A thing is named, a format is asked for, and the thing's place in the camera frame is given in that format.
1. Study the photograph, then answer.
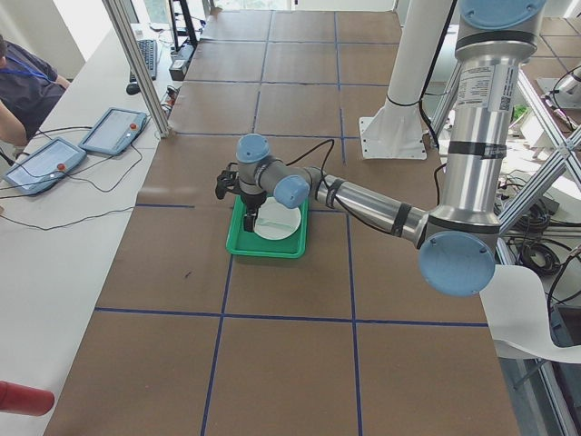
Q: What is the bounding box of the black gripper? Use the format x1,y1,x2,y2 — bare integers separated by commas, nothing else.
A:
240,190,266,233

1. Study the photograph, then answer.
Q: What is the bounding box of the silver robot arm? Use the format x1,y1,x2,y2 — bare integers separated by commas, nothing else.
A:
235,1,544,296

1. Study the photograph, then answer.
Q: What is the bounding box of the green plastic tray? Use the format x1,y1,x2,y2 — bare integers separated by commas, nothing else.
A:
226,197,309,259

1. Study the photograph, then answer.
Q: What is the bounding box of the white round plate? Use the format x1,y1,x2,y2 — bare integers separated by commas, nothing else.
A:
254,197,301,241

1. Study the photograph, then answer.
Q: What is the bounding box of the far blue teach pendant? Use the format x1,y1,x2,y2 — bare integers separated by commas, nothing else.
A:
78,107,147,156

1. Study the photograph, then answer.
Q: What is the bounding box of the blue teach pendant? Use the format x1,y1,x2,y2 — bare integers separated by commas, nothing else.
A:
3,137,86,195
78,107,147,156

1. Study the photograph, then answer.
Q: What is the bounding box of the black computer mouse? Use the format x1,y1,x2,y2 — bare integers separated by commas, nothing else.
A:
125,82,141,95

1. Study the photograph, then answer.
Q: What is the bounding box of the black keyboard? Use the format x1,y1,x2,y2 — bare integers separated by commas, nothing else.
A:
137,39,158,81

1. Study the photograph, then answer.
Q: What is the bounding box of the near blue teach pendant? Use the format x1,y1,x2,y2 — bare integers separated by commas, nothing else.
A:
3,137,86,195

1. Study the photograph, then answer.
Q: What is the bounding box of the seated person in dark shirt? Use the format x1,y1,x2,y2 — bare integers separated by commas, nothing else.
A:
1,39,71,147

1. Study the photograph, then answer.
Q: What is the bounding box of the white paper sheet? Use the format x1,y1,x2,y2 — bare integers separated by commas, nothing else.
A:
479,265,580,364

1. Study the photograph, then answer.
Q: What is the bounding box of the red cylinder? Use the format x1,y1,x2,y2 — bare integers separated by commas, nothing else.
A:
1,381,54,416

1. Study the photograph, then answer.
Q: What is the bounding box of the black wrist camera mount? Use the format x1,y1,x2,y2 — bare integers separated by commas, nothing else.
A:
215,163,241,200

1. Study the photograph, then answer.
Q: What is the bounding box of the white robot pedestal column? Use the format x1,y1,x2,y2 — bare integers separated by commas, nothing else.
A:
359,0,457,160

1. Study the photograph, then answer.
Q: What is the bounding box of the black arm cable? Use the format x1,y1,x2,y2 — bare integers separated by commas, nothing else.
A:
283,139,448,228

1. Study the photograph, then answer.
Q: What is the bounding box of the aluminium frame post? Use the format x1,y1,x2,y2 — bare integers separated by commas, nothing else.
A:
103,0,172,138

